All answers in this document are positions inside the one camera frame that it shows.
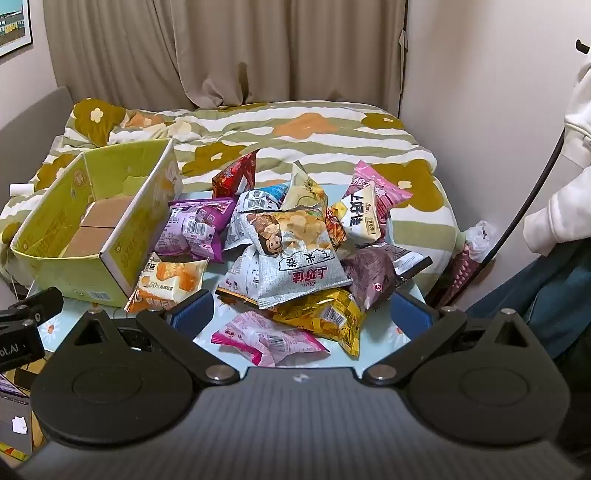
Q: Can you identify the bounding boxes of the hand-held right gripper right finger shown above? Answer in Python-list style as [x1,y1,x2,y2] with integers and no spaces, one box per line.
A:
[361,290,539,385]

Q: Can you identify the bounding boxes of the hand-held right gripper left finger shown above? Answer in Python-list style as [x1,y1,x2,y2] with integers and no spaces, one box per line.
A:
[65,290,235,385]

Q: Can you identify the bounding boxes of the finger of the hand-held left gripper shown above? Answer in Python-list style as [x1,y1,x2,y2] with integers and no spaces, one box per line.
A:
[0,287,64,324]

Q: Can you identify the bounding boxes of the orange white bread packet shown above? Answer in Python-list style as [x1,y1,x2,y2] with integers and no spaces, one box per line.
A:
[126,253,209,315]

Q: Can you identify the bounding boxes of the white grey snack packet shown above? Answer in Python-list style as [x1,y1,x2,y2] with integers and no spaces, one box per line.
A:
[216,244,260,305]

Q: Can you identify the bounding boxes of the pale pink snack packet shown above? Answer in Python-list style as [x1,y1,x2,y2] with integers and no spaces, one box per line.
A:
[211,310,331,367]

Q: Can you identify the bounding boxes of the green cardboard box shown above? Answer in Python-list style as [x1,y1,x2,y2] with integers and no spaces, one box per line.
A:
[9,137,184,309]

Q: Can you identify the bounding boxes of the large silver chips packet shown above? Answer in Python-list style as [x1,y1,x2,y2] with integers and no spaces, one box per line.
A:
[224,208,354,310]

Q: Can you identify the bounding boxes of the pile of snack packets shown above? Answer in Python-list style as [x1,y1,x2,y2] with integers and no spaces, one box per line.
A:
[28,182,432,371]

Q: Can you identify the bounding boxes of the brown snack packet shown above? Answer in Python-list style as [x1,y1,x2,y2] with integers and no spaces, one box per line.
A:
[341,244,433,311]

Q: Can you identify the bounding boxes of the maroon patterned bin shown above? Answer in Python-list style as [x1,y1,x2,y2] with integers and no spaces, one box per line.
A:
[431,244,482,308]

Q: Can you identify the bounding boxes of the dark grey box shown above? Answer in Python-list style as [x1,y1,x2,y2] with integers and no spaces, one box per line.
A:
[0,392,35,455]

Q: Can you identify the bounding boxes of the yellow snack packet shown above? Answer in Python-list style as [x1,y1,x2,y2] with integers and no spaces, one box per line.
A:
[272,288,366,358]

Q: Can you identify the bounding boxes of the purple snack packet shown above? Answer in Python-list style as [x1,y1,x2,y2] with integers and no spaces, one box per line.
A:
[154,198,237,264]

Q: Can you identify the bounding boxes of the white plastic bag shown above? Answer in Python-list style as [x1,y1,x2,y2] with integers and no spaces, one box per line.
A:
[464,220,498,260]

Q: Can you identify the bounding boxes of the white black snack packet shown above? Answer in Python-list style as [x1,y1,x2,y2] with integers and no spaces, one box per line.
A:
[325,182,387,252]

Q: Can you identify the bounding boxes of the bright pink snack packet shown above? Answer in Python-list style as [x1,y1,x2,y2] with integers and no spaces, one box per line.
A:
[353,161,413,232]

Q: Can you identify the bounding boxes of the blue white snack packet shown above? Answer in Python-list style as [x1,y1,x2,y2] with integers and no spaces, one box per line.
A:
[235,182,291,219]

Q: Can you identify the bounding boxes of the person's blue jeans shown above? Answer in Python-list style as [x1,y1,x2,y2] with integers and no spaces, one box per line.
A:
[464,240,591,365]

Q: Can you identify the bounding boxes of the red snack packet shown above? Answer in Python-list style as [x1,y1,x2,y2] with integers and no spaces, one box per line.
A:
[211,150,259,199]

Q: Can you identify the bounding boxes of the pale yellow chips packet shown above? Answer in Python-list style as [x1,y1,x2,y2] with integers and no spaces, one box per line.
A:
[281,161,329,214]

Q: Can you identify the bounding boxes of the grey bed headboard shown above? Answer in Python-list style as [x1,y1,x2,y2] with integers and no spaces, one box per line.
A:
[0,85,75,153]

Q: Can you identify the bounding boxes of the green striped floral blanket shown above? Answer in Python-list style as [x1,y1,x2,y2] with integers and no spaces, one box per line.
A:
[0,98,462,289]

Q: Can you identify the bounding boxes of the person's white hoodie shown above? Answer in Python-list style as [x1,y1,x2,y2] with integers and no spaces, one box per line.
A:
[523,44,591,258]

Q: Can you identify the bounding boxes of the beige curtain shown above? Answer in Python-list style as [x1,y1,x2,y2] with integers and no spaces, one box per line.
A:
[41,0,409,121]

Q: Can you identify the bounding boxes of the black cable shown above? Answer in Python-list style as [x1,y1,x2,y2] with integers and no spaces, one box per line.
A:
[441,129,568,309]

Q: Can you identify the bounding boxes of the framed wall picture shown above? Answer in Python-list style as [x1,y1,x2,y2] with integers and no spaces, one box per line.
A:
[0,0,35,58]

